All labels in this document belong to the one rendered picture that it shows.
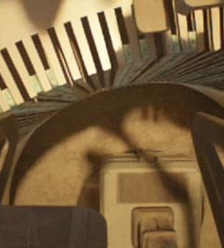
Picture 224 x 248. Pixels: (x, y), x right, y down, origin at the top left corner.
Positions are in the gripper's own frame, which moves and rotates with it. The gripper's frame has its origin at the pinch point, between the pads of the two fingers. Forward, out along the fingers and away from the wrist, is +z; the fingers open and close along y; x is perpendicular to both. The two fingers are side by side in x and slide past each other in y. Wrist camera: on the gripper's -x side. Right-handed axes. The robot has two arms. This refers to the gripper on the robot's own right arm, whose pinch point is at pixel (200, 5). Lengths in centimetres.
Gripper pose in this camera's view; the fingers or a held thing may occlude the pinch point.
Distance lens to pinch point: 23.7
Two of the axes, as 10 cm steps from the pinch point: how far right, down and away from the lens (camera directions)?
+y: -9.9, 1.6, -0.1
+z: -0.2, -0.9, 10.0
